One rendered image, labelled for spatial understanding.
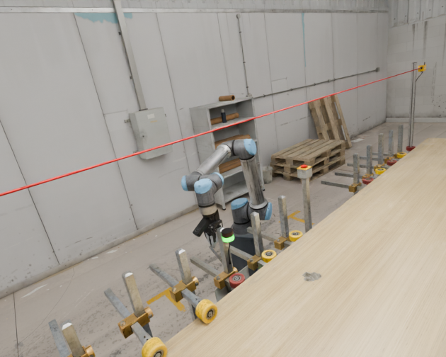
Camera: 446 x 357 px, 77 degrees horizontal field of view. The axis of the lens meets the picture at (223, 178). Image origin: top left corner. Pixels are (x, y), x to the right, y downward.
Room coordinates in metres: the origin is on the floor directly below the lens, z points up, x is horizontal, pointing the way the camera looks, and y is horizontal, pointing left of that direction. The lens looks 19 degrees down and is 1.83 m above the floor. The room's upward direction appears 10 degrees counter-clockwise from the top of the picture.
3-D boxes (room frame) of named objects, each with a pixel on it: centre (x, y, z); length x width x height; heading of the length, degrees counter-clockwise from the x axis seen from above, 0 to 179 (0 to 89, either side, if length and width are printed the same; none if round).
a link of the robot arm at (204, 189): (1.35, 0.10, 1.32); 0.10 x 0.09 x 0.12; 155
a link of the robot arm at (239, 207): (2.19, -0.11, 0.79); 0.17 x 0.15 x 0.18; 65
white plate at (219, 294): (1.32, 0.05, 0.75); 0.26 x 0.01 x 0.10; 128
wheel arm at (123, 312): (0.99, 0.51, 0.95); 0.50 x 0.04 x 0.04; 38
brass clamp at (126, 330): (0.96, 0.46, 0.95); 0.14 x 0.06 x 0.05; 128
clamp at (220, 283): (1.27, 0.07, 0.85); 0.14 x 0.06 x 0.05; 128
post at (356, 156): (2.22, -1.12, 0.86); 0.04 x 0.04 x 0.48; 38
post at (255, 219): (1.44, -0.14, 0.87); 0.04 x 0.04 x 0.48; 38
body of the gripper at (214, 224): (1.35, 0.10, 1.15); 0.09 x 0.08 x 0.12; 129
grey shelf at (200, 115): (4.35, -0.17, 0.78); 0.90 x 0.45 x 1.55; 125
